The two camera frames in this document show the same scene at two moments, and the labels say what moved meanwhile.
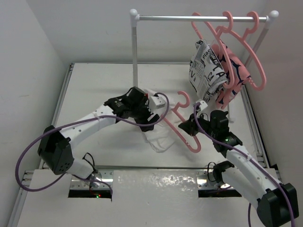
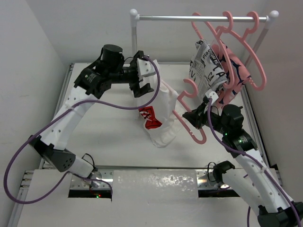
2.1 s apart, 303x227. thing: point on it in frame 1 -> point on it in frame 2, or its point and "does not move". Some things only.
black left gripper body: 140,112 -> 133,81
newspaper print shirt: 207,73 does not move
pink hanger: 174,109 -> 184,103
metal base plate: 102,179 does not move
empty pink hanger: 250,47 does not move
